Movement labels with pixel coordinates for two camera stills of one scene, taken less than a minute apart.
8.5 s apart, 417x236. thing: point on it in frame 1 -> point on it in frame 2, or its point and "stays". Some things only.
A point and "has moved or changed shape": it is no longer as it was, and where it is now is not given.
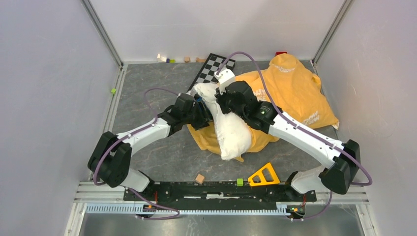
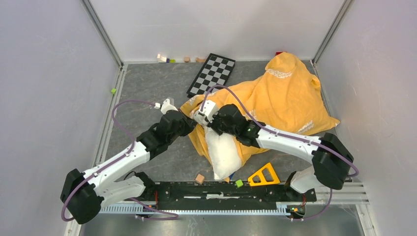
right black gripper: [221, 98] -> [213, 124]
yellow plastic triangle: [263, 181] stays
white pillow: [234, 134] has moved or changed shape
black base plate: [217, 195] stays
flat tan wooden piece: [197, 60] stays
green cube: [239, 182] stays
